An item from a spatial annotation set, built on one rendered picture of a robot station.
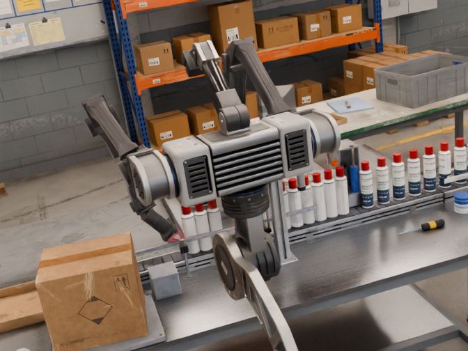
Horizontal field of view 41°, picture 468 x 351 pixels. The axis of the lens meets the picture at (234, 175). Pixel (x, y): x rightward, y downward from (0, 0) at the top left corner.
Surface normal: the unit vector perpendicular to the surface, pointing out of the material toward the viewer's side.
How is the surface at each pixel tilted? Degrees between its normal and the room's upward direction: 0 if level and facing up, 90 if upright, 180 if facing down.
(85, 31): 90
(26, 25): 90
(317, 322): 0
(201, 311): 0
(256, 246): 90
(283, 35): 90
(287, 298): 0
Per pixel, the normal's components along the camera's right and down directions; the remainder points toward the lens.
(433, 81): 0.44, 0.26
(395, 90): -0.89, 0.26
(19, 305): -0.14, -0.92
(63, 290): 0.18, 0.33
